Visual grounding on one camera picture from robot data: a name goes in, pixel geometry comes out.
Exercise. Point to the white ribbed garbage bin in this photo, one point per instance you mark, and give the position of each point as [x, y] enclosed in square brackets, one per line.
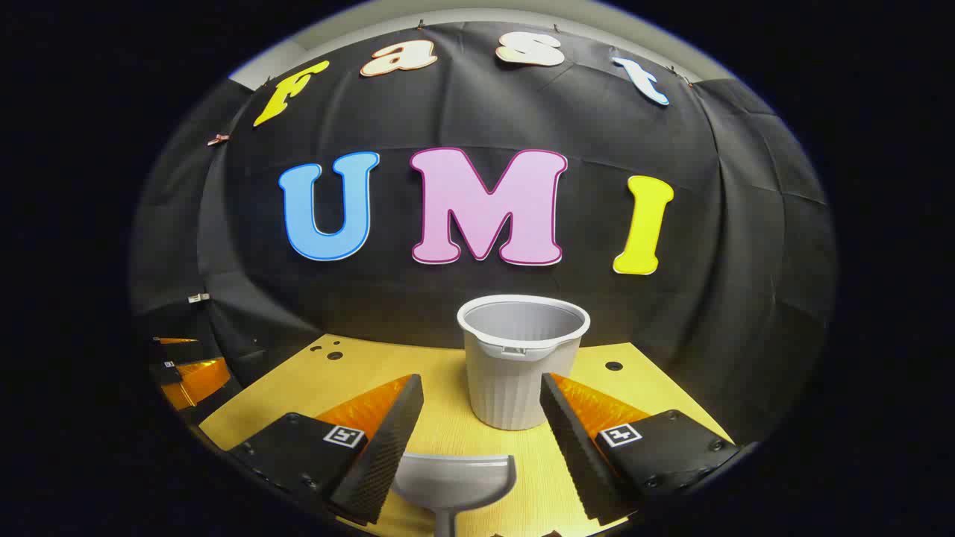
[507, 395]

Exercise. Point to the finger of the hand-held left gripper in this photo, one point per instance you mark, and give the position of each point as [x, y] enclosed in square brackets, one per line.
[201, 379]
[177, 350]

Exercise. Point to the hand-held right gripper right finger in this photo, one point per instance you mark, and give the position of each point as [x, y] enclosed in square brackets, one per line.
[574, 447]

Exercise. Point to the yellow wooden desktop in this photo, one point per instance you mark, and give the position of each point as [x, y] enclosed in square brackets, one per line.
[444, 414]

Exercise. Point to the small reddish clip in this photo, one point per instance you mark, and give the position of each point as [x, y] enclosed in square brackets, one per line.
[217, 139]

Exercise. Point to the grey plastic dustpan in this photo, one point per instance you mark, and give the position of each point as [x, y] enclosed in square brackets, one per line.
[455, 481]

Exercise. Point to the black backdrop cloth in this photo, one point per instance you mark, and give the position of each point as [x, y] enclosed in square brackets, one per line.
[597, 298]

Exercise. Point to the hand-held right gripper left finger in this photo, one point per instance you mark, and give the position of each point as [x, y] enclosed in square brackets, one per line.
[384, 447]

